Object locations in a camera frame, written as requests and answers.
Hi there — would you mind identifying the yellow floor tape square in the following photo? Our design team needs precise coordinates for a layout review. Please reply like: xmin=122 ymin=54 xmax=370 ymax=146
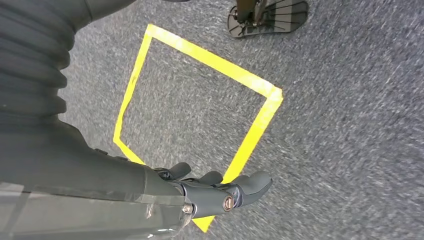
xmin=112 ymin=23 xmax=284 ymax=233

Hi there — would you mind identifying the black robot foot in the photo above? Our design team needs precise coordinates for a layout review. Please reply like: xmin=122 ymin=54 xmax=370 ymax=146
xmin=226 ymin=0 xmax=310 ymax=39

